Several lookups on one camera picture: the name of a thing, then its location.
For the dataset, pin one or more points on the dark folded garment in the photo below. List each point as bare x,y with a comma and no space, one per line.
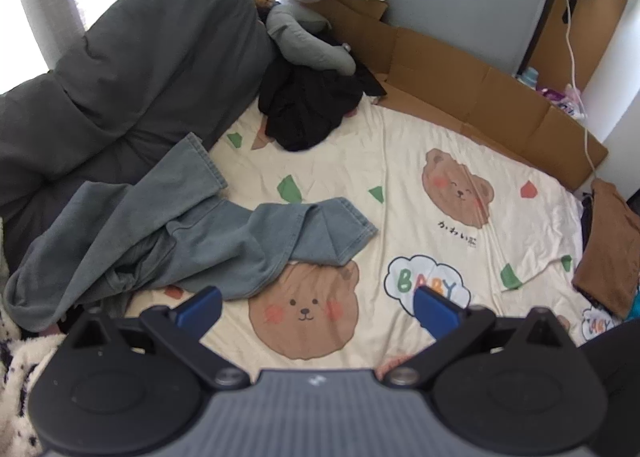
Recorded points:
586,222

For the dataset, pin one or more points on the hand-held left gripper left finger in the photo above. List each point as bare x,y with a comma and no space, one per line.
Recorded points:
200,309

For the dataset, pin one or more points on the flattened cardboard box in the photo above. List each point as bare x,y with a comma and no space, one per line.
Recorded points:
440,67

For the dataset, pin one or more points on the black clothes pile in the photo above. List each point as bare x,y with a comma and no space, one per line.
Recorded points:
305,107

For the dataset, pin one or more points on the blue-capped bottle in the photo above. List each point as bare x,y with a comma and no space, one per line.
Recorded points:
530,77

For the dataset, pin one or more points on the white fuzzy spotted blanket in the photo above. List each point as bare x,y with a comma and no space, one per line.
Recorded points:
20,372

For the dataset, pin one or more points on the dark grey quilt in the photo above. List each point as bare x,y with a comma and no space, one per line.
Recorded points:
150,37

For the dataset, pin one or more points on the light blue jeans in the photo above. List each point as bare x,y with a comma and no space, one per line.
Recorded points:
125,217

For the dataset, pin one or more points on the bear printed bed sheet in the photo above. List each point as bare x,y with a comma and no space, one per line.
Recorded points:
350,162

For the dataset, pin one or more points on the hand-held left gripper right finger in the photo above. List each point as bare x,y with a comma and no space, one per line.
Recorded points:
435,312

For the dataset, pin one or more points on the purple white packet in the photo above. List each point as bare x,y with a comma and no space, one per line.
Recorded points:
562,99

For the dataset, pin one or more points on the brown folded garment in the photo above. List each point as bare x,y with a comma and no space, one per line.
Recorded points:
607,247

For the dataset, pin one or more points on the grey-green long pillow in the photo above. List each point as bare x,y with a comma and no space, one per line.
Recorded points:
300,42

